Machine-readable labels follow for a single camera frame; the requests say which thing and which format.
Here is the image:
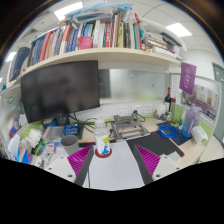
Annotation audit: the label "black desk mat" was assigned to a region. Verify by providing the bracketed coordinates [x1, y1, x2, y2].
[126, 130, 185, 160]

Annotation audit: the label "white tissue bag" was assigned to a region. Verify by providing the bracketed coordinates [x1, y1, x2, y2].
[191, 125, 209, 147]

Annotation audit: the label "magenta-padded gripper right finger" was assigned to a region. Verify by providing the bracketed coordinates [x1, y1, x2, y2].
[134, 144, 183, 186]

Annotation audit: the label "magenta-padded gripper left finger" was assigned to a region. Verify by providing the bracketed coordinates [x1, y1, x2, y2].
[46, 144, 95, 187]

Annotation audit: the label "flat round red coaster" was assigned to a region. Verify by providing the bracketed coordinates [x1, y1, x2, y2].
[94, 148, 113, 159]

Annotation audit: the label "clear water bottle white cap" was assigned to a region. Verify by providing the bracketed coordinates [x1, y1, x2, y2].
[93, 119, 112, 158]

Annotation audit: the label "grey metal laptop stand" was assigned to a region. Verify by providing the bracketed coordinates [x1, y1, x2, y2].
[110, 111, 151, 142]

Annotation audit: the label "white wall sockets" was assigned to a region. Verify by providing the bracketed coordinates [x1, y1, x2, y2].
[116, 103, 154, 116]

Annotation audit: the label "blue circuit board box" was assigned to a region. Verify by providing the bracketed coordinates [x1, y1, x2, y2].
[63, 123, 81, 136]

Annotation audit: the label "coiled blue cable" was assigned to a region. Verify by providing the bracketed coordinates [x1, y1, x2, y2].
[157, 124, 179, 139]

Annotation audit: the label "folded white paper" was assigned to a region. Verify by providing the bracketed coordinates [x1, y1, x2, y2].
[166, 150, 183, 163]

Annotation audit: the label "clear plastic box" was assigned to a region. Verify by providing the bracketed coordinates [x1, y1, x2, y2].
[43, 125, 66, 141]

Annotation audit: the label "large purple water bottle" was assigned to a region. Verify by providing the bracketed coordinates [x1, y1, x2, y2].
[181, 103, 201, 139]

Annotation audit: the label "beige shelf with books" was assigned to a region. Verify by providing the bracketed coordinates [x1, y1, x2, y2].
[8, 2, 188, 79]

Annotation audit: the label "dark wine bottle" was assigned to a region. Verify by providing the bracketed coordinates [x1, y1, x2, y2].
[163, 87, 173, 113]

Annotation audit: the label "white jar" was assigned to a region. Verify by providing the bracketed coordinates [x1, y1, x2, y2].
[155, 102, 167, 118]

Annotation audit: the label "black computer monitor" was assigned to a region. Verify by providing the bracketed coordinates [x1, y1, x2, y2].
[20, 59, 101, 126]

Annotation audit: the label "grey cup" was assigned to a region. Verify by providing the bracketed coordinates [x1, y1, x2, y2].
[60, 134, 80, 156]

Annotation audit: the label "black cables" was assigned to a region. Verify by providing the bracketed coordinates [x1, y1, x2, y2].
[68, 113, 98, 134]

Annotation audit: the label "group photo poster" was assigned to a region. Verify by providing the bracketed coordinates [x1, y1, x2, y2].
[186, 84, 219, 121]

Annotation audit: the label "purple hanging banner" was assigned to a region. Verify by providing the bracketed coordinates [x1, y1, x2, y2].
[179, 62, 198, 96]

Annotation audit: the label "white tissue pack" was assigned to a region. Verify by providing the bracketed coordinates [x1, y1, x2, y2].
[24, 128, 43, 148]

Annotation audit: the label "grey door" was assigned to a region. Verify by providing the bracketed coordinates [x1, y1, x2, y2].
[211, 62, 224, 143]

